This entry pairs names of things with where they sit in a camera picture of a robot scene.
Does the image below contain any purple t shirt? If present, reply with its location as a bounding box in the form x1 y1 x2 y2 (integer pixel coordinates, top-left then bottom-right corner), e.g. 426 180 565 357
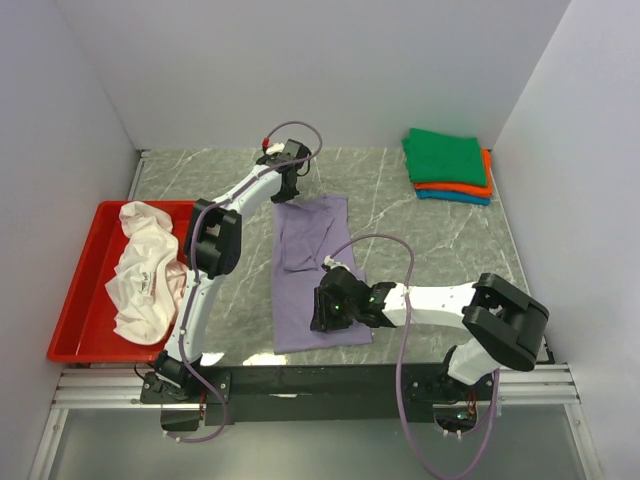
271 195 373 354

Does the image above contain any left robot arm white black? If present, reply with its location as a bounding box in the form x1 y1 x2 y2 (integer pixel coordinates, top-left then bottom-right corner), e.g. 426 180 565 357
154 139 313 402

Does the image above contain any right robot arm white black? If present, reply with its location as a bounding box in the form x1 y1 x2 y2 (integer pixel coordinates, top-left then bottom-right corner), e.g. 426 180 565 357
310 265 549 399

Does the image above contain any black base beam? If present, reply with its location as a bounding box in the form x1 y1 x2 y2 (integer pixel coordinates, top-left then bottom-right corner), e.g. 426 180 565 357
140 363 492 431

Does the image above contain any green folded t shirt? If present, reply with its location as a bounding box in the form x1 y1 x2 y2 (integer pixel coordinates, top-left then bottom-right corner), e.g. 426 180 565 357
401 128 486 186

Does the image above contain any white t shirt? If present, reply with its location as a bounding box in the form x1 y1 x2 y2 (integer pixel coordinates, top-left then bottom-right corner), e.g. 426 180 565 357
105 201 187 346

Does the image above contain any blue folded t shirt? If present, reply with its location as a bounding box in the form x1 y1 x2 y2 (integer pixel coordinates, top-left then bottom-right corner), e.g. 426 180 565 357
415 189 491 206

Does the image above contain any orange folded t shirt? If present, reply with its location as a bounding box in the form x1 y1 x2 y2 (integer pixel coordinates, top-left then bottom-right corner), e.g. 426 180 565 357
413 148 493 199

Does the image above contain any red plastic bin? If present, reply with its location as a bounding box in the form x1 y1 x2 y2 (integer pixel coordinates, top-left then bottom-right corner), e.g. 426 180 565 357
47 201 167 364

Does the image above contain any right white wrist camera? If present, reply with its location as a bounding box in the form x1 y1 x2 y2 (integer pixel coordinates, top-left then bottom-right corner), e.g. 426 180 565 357
322 255 349 272

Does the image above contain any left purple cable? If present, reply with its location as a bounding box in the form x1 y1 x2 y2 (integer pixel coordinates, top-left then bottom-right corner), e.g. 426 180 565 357
177 120 324 446

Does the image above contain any purple cable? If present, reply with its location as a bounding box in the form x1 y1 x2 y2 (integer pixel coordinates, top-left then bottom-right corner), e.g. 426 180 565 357
324 234 502 480
177 120 324 446

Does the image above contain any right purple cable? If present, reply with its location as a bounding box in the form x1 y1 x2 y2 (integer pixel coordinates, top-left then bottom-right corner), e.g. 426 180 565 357
324 234 502 480

